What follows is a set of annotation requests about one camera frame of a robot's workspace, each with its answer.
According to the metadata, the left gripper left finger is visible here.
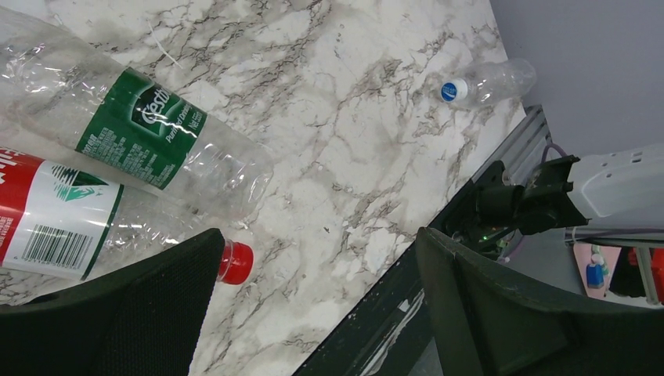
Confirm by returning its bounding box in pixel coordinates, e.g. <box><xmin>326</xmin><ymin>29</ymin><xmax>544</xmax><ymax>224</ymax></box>
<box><xmin>1</xmin><ymin>230</ymin><xmax>225</xmax><ymax>375</ymax></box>

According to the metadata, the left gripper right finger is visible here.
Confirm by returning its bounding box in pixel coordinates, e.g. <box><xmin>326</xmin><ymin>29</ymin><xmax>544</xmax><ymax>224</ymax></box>
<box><xmin>415</xmin><ymin>227</ymin><xmax>663</xmax><ymax>375</ymax></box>

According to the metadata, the clear unlabelled bottle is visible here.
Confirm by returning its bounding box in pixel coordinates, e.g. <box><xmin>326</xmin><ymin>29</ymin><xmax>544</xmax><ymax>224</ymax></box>
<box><xmin>438</xmin><ymin>59</ymin><xmax>537</xmax><ymax>109</ymax></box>

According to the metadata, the red label bottle red cap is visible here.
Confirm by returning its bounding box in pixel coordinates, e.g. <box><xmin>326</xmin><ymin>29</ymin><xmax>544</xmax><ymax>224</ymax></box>
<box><xmin>0</xmin><ymin>146</ymin><xmax>255</xmax><ymax>287</ymax></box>

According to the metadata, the green Cestbon label water bottle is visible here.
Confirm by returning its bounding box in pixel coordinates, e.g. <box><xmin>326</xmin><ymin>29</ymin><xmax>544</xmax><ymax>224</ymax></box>
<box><xmin>1</xmin><ymin>8</ymin><xmax>273</xmax><ymax>220</ymax></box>

